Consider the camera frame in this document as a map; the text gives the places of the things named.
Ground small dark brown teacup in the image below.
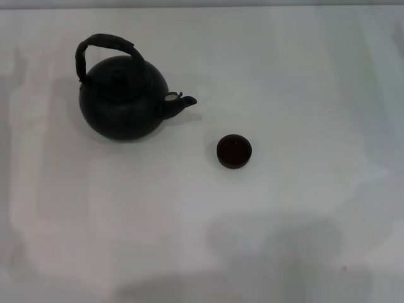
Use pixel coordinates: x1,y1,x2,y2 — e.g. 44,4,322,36
216,133,253,169

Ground black round teapot with handle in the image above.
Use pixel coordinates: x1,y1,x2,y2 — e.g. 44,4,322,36
74,33,198,143

